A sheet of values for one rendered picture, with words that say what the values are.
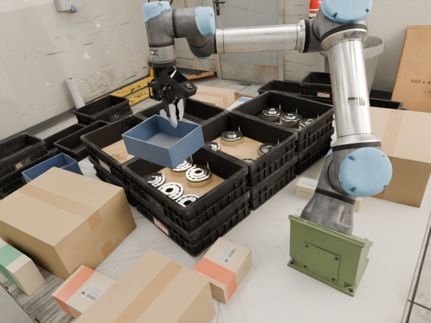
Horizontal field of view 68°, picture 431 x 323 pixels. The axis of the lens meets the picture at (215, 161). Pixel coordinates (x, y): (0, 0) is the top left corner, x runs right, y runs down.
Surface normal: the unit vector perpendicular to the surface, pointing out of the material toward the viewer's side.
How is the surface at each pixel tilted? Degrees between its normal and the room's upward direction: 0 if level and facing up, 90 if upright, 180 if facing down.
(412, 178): 90
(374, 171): 61
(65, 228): 0
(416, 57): 79
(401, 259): 0
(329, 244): 90
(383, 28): 90
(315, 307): 0
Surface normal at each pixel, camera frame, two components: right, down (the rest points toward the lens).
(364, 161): -0.07, 0.07
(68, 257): 0.87, 0.18
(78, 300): -0.11, -0.83
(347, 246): -0.60, 0.50
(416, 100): -0.59, 0.23
